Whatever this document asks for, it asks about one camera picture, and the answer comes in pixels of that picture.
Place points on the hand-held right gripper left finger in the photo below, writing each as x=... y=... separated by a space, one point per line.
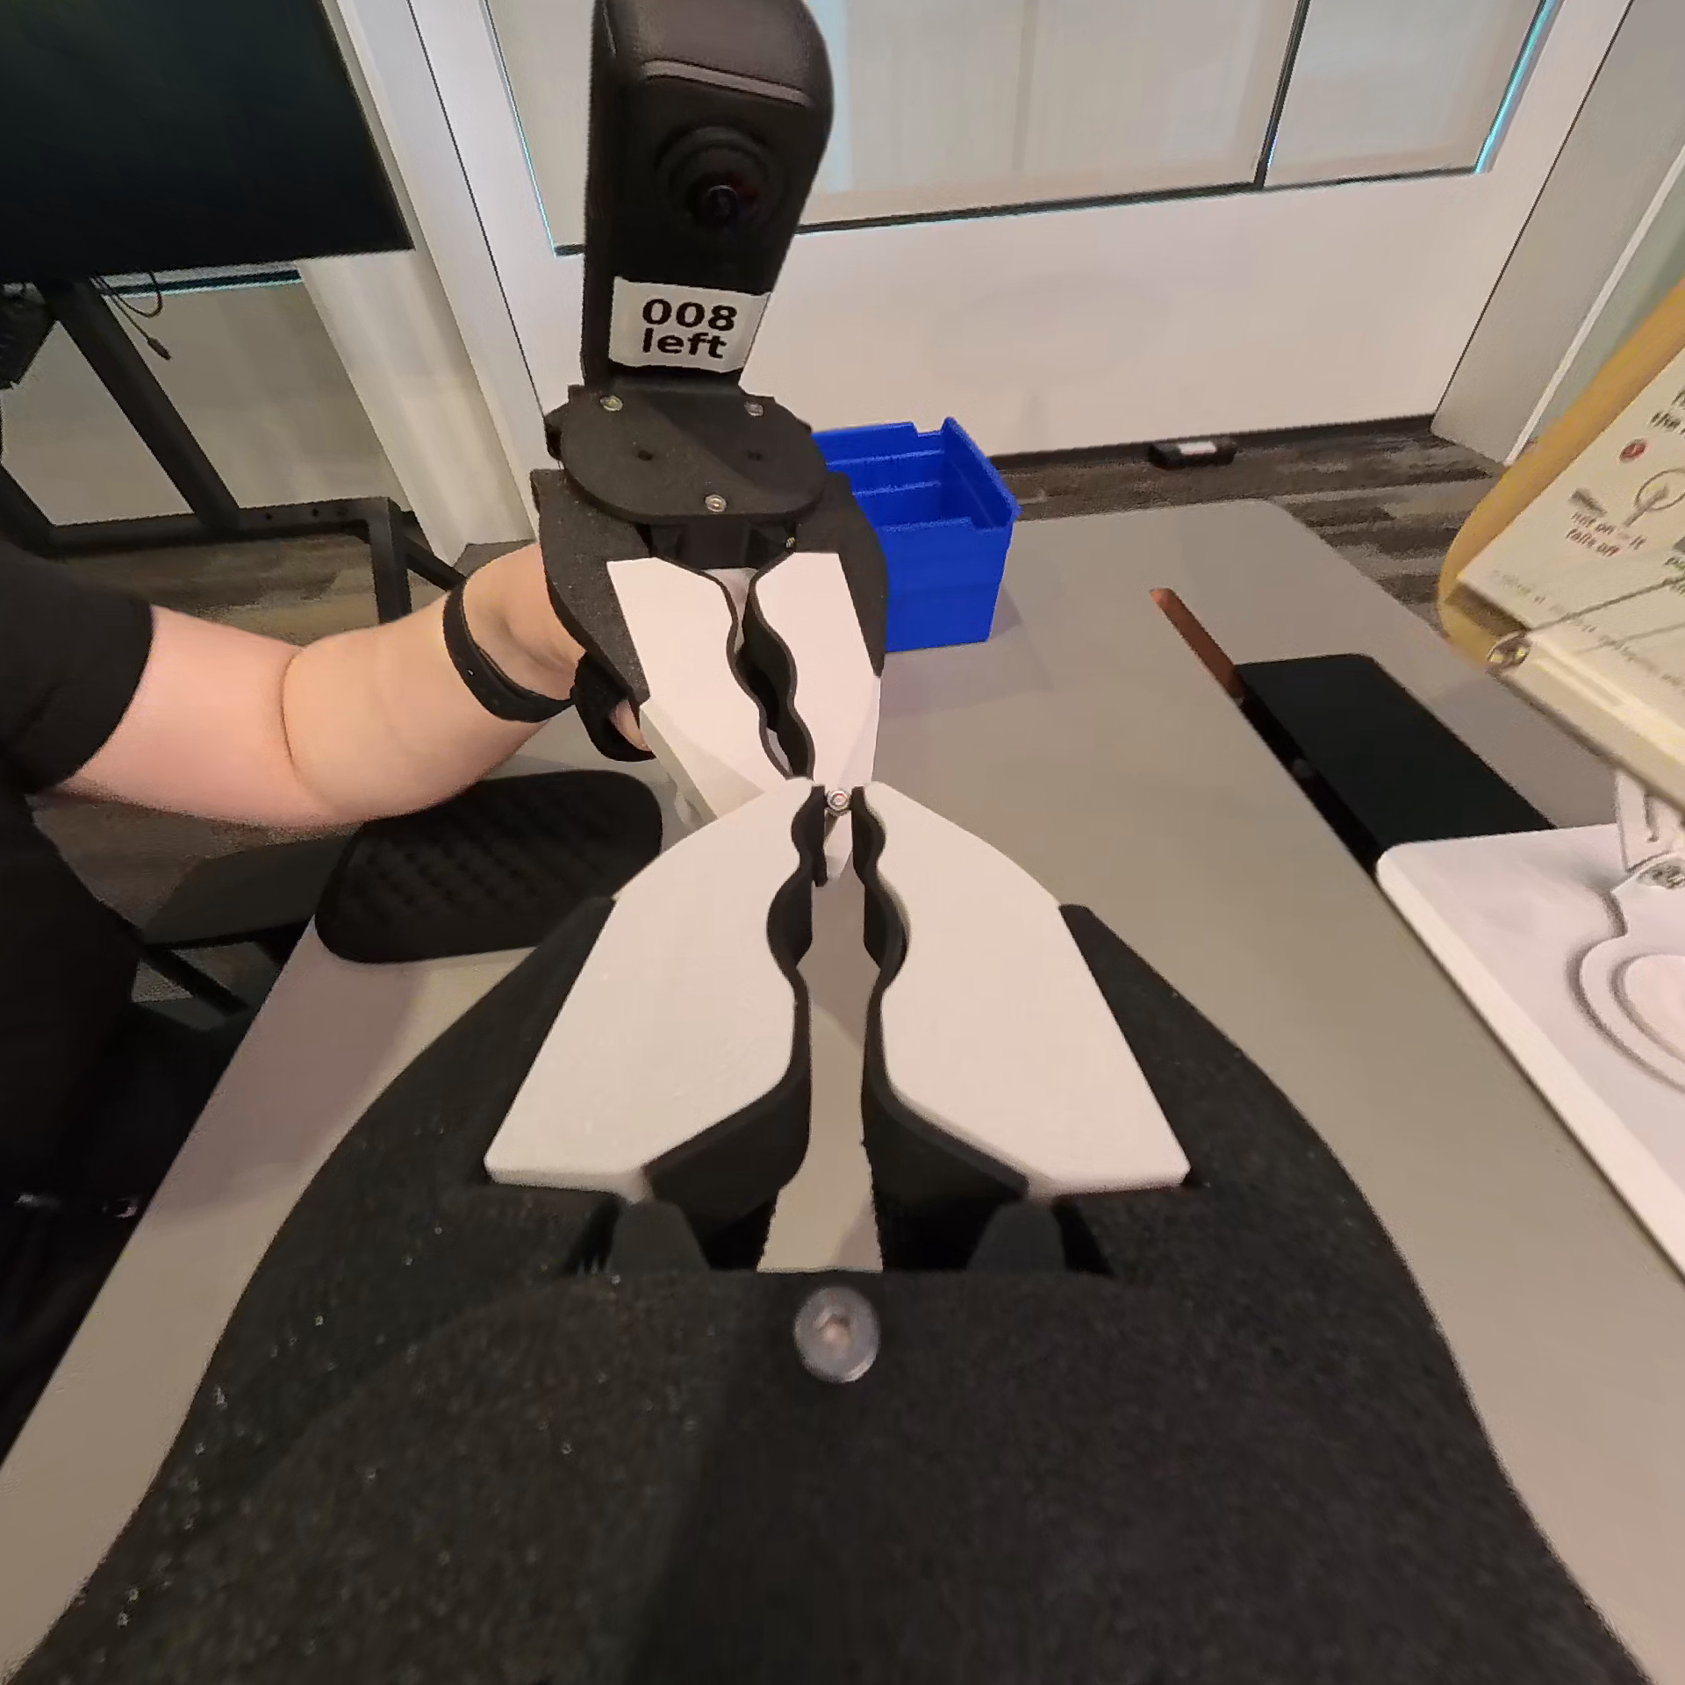
x=656 y=1012

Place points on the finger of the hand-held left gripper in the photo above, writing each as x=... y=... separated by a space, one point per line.
x=822 y=658
x=684 y=687

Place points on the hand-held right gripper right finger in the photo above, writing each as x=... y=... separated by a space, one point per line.
x=1011 y=1027

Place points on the blue plastic bin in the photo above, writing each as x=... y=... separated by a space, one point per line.
x=941 y=567

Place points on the person's left forearm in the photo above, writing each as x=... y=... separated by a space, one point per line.
x=331 y=713

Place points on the grey desk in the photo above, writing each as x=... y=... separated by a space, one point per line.
x=1119 y=789

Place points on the person's left hand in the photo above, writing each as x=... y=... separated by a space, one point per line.
x=533 y=621

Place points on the black armrest pad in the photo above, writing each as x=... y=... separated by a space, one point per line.
x=487 y=871

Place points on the black wristwatch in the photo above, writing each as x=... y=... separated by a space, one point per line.
x=459 y=646

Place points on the black tablet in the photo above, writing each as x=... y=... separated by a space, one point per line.
x=1382 y=753

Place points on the white document stand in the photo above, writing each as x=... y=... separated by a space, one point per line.
x=1514 y=961

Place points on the frosted glass window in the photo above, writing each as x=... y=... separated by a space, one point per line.
x=1053 y=93

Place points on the person's black shirt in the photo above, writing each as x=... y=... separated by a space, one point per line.
x=53 y=922

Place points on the black desk frame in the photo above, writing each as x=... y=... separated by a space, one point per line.
x=157 y=434

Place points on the black wall screen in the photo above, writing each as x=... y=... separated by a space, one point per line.
x=170 y=118

